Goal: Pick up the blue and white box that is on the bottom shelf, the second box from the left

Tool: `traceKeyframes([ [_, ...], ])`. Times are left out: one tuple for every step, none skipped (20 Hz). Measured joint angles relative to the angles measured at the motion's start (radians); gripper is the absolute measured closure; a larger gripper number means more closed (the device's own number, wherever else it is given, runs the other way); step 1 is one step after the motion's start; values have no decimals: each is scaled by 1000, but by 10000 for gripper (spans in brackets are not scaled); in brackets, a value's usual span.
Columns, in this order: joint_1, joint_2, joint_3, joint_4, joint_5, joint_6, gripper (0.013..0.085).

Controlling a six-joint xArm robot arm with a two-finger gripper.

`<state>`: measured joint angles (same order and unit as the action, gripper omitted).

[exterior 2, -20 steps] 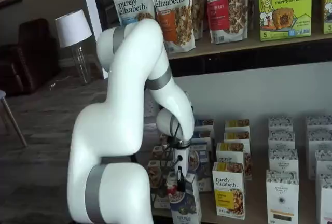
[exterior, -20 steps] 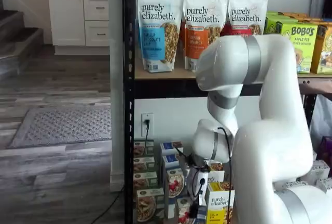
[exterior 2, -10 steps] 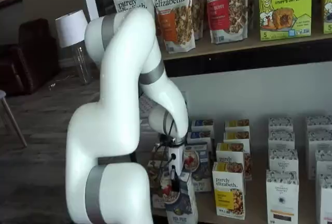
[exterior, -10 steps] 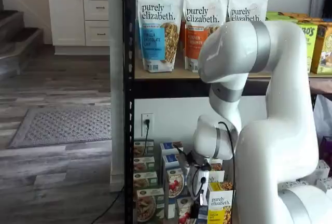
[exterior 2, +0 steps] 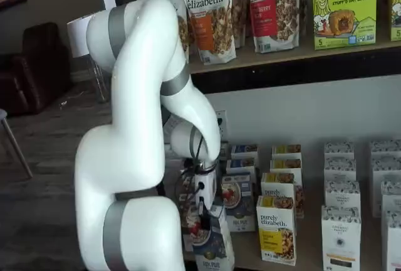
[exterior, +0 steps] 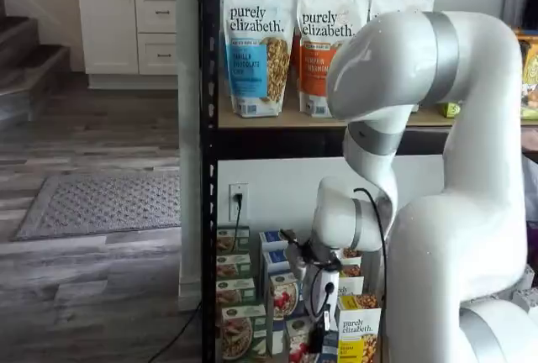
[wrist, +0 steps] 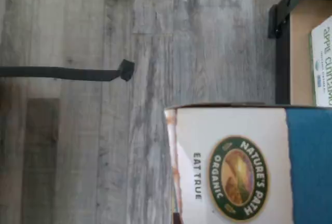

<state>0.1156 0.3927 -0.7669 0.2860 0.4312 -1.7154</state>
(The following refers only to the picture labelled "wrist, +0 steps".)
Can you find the blue white Nature's Path box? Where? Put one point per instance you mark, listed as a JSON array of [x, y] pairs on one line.
[[233, 130]]

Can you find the green Nature's Path cereal box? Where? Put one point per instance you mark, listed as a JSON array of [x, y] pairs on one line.
[[323, 66]]

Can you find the black flat floor bar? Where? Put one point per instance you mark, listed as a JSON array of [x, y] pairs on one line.
[[64, 73]]

